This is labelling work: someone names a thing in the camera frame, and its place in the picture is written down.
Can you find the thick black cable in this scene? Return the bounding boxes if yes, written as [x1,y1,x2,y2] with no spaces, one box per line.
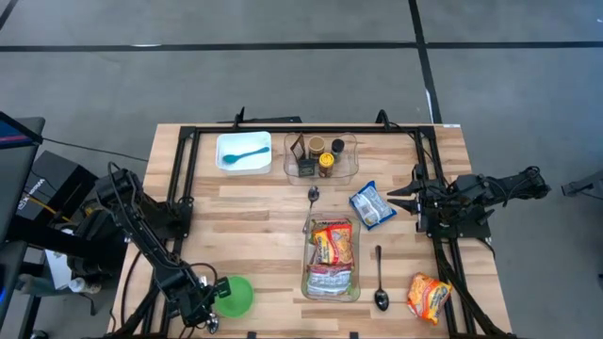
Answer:
[120,249,142,331]

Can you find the small clear plastic bin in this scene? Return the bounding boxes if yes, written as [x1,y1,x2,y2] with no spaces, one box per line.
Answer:
[283,130,360,186]

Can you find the black box white logo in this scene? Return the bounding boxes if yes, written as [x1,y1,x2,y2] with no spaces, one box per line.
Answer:
[17,149,100,222]

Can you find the red beef ramen packet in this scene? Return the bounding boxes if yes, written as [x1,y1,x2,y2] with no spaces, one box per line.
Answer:
[313,223,354,266]

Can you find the white paper bag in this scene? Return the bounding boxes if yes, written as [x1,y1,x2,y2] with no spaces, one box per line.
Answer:
[44,248,89,293]

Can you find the tan-lid spice jar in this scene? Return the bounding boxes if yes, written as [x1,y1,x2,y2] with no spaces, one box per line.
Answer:
[308,135,326,159]

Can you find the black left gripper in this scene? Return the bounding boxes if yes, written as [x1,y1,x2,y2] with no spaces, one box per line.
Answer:
[181,277,220,330]

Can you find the white plastic bin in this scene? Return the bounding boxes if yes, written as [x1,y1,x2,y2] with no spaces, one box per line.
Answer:
[215,130,273,176]

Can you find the large clear plastic bin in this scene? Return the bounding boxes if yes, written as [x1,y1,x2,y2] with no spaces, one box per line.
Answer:
[300,214,362,304]

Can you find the blue ramen packet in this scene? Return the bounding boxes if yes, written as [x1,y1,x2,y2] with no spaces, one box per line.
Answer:
[349,180,398,231]

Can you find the black metal table frame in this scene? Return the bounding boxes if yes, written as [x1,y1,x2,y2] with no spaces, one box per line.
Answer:
[110,122,514,339]

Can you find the black left wrist camera cable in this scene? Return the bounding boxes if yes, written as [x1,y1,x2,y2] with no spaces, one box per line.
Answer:
[187,261,221,302]

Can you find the brown white-label spice packet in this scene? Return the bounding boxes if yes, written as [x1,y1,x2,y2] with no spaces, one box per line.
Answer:
[288,133,307,164]

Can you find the yellow cable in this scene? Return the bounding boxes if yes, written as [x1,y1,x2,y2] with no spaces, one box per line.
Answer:
[25,192,72,225]

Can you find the dark computer monitor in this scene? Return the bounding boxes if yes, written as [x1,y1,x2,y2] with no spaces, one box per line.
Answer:
[0,111,47,246]

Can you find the dark grey stand foot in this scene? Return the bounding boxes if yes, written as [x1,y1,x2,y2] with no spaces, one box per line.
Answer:
[560,169,603,198]

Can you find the teal silicone spoon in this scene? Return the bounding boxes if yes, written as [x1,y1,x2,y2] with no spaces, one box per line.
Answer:
[221,146,271,166]

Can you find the dark steel spoon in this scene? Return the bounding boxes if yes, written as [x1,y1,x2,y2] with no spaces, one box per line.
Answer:
[373,244,391,313]
[302,186,321,234]

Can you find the orange ramen packet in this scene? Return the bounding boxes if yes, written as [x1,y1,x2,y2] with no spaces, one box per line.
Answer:
[406,271,453,326]

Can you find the thin black cable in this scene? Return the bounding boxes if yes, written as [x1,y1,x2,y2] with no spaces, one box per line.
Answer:
[41,136,150,164]

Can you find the yellow-lid spice jar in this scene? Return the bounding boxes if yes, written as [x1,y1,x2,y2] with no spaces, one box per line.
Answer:
[318,151,336,179]

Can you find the green plastic bowl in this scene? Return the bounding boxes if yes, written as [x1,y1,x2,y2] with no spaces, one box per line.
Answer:
[214,275,255,319]

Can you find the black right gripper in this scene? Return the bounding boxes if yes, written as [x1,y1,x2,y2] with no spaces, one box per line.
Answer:
[386,174,449,222]

